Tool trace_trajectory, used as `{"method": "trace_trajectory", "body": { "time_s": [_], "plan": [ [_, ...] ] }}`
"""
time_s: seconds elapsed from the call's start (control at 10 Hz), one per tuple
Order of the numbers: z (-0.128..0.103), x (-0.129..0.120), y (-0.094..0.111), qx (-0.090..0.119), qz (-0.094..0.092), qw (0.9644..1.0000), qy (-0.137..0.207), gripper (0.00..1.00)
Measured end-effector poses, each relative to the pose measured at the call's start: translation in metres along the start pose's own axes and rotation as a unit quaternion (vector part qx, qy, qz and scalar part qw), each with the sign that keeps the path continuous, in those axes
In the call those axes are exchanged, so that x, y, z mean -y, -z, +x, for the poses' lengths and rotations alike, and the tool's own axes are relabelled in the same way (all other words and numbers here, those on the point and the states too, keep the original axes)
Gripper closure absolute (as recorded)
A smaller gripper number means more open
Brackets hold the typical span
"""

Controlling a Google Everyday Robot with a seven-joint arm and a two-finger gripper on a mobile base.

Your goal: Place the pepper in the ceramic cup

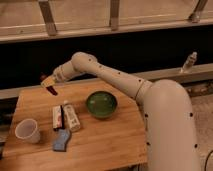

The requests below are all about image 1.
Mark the red chili pepper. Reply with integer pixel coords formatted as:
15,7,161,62
46,86,58,96

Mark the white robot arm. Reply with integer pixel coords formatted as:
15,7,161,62
41,52,201,171

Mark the green ceramic bowl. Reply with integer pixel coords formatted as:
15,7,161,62
86,91,117,119

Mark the red and white box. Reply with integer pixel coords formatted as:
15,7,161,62
52,106,63,131

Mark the blue sponge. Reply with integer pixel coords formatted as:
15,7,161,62
53,129,71,152

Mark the white spray bottle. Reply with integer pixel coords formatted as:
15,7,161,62
180,52,197,73

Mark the left metal window bracket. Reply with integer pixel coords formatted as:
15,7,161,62
38,0,57,36

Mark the metal window bracket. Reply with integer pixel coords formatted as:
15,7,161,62
188,0,208,23
109,0,120,31
38,0,57,36

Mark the middle metal window bracket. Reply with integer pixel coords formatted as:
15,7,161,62
109,0,120,31

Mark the right metal window bracket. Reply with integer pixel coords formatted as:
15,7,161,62
188,0,208,23

